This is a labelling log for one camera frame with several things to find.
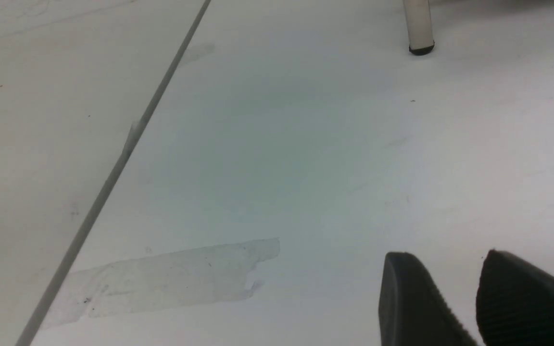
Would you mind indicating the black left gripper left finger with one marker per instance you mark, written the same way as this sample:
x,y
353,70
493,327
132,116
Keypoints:
x,y
411,309

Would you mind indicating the stainless steel shoe rack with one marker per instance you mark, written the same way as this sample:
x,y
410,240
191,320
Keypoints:
x,y
419,27

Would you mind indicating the clear tape strip on floor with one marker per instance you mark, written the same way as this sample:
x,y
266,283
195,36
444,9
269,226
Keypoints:
x,y
206,275

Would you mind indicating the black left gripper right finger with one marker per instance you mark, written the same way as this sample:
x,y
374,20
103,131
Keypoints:
x,y
515,302

